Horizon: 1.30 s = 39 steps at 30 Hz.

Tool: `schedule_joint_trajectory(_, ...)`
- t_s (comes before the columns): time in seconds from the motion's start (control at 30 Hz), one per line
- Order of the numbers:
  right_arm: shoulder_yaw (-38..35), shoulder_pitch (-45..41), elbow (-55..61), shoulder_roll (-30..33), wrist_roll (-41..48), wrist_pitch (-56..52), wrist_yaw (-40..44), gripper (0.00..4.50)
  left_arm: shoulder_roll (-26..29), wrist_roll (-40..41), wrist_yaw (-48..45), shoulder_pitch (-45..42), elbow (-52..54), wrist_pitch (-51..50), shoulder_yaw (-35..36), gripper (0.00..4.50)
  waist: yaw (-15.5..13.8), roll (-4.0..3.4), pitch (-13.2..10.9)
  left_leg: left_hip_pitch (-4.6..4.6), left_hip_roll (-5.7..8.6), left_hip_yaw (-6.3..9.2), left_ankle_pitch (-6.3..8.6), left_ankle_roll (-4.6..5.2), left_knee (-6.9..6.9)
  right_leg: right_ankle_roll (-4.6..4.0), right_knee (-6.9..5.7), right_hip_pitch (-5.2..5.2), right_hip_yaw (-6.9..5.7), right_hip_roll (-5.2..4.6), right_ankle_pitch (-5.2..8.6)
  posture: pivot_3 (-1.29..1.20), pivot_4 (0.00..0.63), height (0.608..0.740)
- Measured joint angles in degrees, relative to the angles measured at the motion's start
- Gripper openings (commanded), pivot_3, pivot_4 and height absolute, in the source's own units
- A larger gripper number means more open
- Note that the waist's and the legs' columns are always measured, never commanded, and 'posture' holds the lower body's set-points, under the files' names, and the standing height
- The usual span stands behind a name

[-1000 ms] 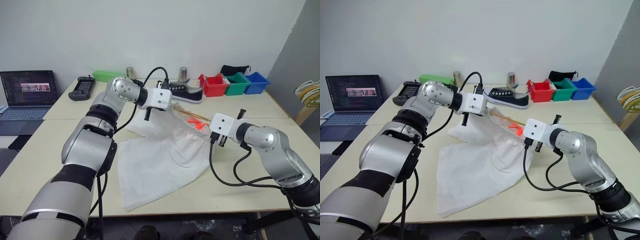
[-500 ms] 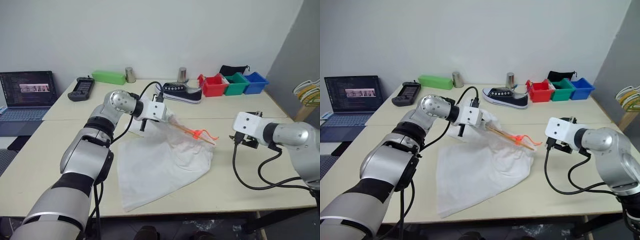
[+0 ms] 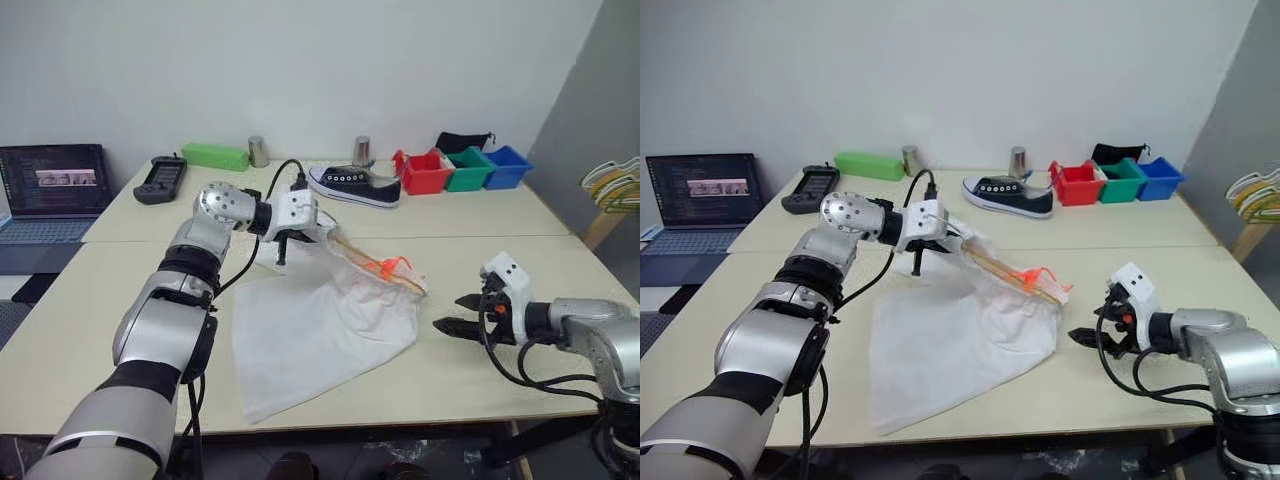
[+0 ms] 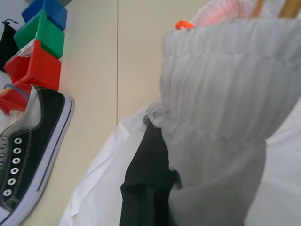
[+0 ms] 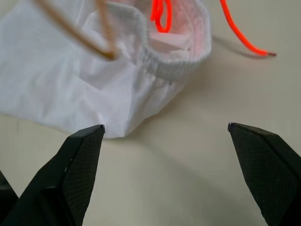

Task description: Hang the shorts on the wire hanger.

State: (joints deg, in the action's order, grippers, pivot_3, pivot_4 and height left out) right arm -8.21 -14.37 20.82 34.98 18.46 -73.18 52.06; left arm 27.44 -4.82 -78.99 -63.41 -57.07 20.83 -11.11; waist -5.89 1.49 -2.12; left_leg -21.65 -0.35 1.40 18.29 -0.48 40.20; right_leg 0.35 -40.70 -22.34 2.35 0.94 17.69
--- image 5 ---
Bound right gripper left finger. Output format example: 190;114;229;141
0;124;105;226

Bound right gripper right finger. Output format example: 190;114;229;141
227;122;301;226

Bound orange drawstring cord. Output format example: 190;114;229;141
150;0;277;57

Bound tan wire hanger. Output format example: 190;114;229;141
35;0;120;61

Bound white shorts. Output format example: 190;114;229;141
0;0;212;139

